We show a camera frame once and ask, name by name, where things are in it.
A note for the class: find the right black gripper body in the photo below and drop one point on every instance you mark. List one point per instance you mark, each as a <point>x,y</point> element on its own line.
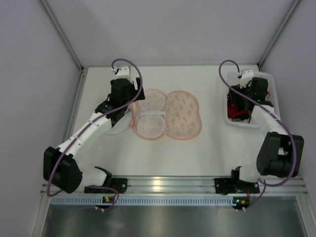
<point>233,96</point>

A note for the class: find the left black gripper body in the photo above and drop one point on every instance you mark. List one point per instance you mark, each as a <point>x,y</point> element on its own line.
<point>139,90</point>

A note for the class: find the black bra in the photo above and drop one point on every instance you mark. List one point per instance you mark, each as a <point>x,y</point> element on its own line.
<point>238,108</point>

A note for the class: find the pink floral mesh laundry bag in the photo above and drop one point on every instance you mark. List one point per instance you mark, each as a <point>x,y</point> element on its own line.
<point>175,115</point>

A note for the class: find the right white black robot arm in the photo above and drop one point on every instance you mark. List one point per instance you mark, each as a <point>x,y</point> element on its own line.
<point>280,154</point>

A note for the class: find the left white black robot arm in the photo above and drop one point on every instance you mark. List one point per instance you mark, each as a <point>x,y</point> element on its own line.
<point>62,166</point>

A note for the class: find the red bra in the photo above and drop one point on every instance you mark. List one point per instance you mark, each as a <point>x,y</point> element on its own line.
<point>259,97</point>

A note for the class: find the white plastic basket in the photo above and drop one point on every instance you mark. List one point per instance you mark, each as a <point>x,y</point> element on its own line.
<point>232,78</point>

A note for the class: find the clear plastic dome insert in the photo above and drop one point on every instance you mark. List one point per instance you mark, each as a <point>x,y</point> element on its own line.
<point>121,125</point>

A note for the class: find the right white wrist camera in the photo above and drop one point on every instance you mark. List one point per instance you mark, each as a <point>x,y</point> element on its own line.
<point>245,77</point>

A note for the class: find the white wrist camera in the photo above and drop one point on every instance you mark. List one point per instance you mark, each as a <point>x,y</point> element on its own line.
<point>245,77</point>
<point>121,71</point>

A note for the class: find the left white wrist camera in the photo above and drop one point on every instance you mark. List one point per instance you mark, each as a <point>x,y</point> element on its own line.
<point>121,71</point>

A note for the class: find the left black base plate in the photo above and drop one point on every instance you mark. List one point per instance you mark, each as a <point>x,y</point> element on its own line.
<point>100,181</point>

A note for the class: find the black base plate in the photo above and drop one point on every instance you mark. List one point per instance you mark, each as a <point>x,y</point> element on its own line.
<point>100,181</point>
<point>233,185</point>

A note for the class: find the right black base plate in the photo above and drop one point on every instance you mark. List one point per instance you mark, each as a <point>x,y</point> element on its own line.
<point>233,185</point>

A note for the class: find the aluminium mounting rail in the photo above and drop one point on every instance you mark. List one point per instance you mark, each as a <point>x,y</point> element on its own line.
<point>151,185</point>

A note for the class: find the grey slotted cable duct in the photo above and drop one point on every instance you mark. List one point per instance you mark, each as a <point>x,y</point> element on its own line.
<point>150,201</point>

